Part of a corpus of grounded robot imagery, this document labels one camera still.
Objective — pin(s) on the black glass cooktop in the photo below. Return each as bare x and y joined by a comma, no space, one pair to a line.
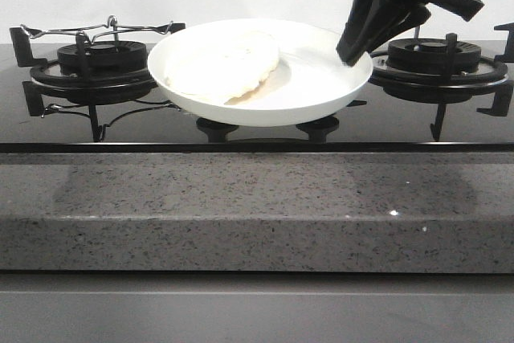
379,120

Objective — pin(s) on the right black burner grate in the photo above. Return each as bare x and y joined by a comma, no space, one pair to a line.
491,77

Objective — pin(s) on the white round plate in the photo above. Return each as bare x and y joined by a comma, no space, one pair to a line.
310,81

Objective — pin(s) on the grey cabinet front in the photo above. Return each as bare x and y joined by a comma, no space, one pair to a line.
213,307

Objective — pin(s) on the left black burner grate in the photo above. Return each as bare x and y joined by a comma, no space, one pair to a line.
49,91

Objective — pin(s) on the right black burner head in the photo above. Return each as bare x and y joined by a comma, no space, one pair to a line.
429,56

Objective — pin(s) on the black burner grate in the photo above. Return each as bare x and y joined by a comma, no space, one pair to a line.
49,91
491,77

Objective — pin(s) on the fried egg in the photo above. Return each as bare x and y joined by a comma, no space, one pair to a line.
221,72

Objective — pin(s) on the left black burner head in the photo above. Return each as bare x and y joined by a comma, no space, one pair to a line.
104,57

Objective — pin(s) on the black burner head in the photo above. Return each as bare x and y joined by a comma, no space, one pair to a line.
104,57
429,56

